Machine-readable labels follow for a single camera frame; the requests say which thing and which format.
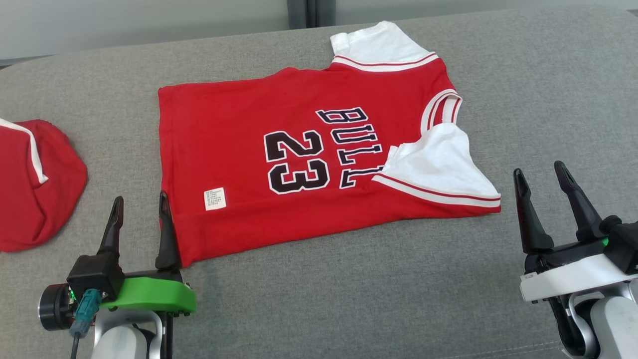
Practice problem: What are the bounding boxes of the red shorts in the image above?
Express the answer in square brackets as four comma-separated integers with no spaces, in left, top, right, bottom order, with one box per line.
[0,118,89,253]

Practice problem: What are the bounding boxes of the red white basketball jersey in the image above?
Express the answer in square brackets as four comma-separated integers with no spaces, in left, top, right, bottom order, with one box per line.
[158,20,501,268]

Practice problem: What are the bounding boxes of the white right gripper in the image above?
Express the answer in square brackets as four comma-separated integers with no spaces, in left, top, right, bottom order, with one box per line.
[513,161,638,304]

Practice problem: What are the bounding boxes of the teal plug left camera cable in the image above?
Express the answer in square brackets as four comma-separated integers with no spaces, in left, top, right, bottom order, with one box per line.
[69,288,103,359]

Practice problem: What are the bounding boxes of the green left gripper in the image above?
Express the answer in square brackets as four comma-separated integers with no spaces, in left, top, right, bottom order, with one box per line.
[97,191,196,316]

